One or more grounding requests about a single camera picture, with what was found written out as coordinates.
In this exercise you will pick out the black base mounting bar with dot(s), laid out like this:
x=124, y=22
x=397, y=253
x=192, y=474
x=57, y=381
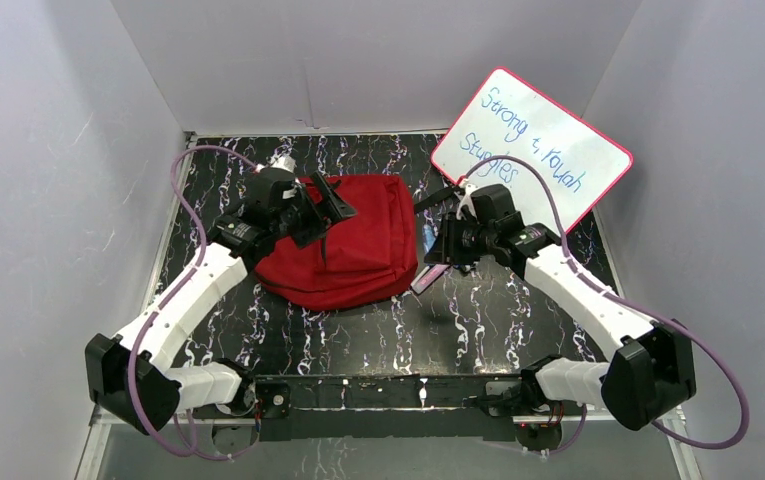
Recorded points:
x=295, y=407

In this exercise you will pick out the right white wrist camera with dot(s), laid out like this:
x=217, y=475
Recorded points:
x=466, y=209

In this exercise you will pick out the blue-capped white marker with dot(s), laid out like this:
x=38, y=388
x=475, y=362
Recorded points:
x=428, y=236

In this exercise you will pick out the pink-framed whiteboard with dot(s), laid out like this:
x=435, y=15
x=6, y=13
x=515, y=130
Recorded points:
x=556, y=166

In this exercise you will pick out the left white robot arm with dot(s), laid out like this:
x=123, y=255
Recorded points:
x=131, y=374

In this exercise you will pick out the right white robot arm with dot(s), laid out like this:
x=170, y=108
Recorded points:
x=649, y=367

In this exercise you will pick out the red backpack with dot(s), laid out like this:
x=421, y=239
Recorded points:
x=367, y=258

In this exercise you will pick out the pink highlighter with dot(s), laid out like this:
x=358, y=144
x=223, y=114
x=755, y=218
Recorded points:
x=427, y=277

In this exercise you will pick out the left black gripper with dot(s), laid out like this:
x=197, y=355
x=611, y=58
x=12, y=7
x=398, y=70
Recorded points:
x=319, y=209

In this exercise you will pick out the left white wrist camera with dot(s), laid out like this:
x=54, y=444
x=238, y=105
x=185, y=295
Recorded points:
x=284, y=162

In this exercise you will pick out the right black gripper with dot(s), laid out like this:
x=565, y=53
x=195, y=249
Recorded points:
x=445, y=249

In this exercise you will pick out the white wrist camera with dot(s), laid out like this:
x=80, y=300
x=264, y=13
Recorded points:
x=284, y=162
x=466, y=209

